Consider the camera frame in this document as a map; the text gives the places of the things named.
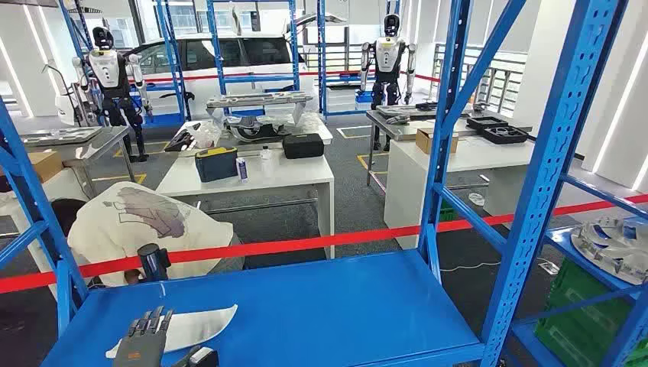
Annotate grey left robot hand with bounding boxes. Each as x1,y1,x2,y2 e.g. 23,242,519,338
113,306,176,367

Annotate white curved car part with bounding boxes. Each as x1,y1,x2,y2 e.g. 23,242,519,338
105,304,239,360

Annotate black trim part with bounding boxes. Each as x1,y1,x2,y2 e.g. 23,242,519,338
163,128,197,154

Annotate black car body part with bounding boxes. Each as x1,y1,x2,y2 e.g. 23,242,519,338
225,114,293,144

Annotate long grey metal part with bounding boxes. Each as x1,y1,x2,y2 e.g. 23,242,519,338
206,90,315,110

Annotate round silver metal part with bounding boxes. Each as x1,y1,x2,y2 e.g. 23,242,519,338
570,216,648,286

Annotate person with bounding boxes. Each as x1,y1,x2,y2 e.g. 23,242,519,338
50,181,245,291

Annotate red barrier belt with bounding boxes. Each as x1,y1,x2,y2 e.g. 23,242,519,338
0,193,648,295

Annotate dark blue tool bag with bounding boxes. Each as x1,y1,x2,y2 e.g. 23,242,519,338
194,147,239,184

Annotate steel table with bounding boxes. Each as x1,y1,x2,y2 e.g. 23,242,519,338
20,125,138,200
365,107,533,187

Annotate clear plastic bottle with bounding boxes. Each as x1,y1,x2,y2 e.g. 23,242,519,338
260,145,275,177

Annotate clear plastic bag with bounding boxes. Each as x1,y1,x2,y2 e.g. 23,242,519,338
193,119,224,150

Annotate grey metal fixture plate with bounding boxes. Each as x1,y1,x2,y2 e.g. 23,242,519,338
376,103,442,121
22,125,103,148

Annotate black hard case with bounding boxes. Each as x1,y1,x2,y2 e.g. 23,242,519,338
281,133,326,161

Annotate black white humanoid robot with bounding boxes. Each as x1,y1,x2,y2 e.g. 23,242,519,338
358,14,418,153
70,26,154,164

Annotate white car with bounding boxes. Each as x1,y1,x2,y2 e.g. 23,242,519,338
120,32,318,122

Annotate blue plastic bin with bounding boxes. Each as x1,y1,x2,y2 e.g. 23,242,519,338
354,89,377,112

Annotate green plastic crate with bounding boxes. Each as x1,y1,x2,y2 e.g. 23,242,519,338
533,257,648,367
438,198,458,222

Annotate black plastic tray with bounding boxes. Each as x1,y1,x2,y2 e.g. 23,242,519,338
465,115,509,132
479,125,530,146

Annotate metal railing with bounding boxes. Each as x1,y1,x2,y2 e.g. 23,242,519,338
429,42,529,119

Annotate black barrier post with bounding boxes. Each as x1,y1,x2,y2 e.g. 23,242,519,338
136,243,172,284

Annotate white floor cable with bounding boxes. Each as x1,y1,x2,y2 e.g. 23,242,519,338
439,260,507,274

